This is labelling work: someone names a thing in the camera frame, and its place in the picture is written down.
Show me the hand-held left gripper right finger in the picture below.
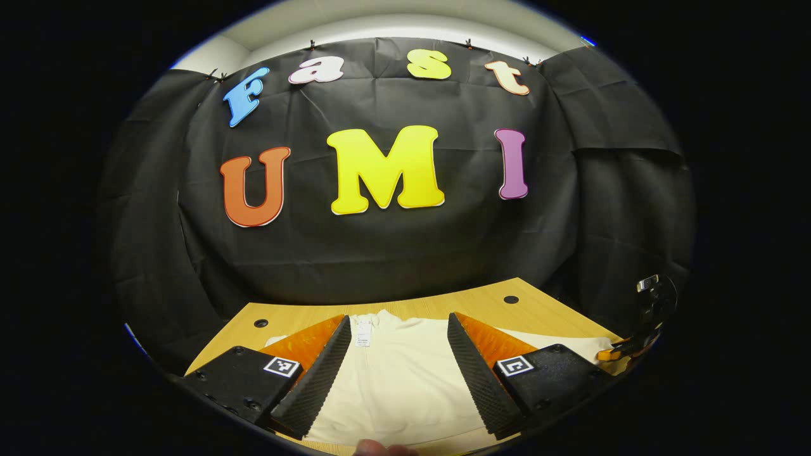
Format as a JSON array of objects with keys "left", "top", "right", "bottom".
[{"left": 447, "top": 312, "right": 618, "bottom": 441}]

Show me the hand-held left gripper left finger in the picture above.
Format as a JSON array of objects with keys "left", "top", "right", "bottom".
[{"left": 181, "top": 315, "right": 353, "bottom": 441}]

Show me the cream sweatshirt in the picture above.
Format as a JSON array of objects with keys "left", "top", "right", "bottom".
[{"left": 266, "top": 309, "right": 618, "bottom": 447}]

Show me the black backdrop cloth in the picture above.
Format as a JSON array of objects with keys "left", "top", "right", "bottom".
[{"left": 95, "top": 37, "right": 698, "bottom": 374}]

